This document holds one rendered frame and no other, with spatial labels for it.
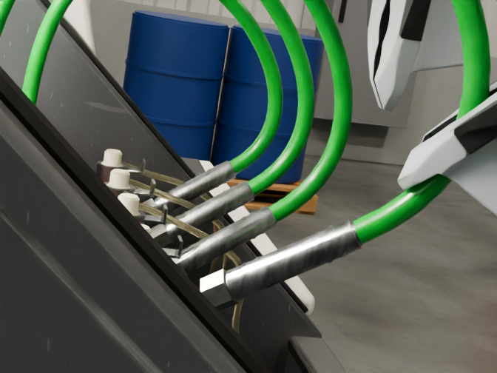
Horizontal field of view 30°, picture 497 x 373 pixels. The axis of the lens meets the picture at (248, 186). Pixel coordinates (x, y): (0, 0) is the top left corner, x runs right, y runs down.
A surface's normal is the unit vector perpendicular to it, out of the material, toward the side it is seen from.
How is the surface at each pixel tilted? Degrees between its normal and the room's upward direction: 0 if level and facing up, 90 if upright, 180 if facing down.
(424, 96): 90
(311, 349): 0
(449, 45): 93
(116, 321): 90
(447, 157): 115
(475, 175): 101
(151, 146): 90
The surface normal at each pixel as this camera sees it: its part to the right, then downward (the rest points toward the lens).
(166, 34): -0.15, 0.19
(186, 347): 0.21, 0.25
